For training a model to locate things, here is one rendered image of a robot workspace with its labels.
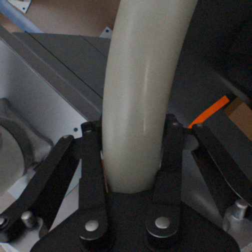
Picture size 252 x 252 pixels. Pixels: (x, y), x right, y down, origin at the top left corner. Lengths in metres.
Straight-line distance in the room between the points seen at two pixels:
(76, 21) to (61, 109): 0.99
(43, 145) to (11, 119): 0.10
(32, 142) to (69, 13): 1.05
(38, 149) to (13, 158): 0.07
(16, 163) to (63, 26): 1.10
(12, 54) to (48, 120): 0.17
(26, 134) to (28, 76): 0.13
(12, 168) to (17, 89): 0.18
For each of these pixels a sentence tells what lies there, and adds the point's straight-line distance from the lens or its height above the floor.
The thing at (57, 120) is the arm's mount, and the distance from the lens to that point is 0.45.
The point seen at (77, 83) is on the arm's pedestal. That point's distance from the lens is 0.50.
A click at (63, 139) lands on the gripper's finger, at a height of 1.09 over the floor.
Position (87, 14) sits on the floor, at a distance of 1.34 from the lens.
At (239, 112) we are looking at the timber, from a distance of 1.18.
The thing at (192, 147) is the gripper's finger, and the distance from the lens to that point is 0.16.
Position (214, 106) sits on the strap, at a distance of 1.26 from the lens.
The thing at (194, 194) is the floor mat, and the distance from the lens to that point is 1.58.
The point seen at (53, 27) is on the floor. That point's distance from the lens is 1.45.
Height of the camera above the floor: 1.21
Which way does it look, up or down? 64 degrees down
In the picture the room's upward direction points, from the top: 147 degrees counter-clockwise
